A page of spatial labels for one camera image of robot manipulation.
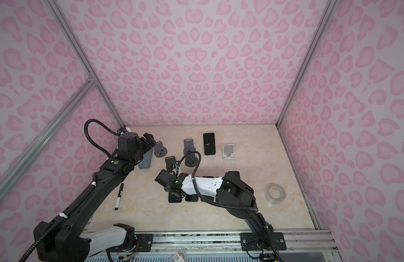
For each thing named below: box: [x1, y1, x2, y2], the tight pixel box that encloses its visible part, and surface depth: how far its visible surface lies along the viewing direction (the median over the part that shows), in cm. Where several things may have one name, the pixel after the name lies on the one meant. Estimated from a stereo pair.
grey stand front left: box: [164, 156, 176, 171], surface depth 94 cm
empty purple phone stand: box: [183, 138, 196, 155], surface depth 103 cm
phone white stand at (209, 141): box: [203, 132, 216, 156], surface depth 100 cm
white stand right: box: [222, 144, 235, 160], surface depth 103 cm
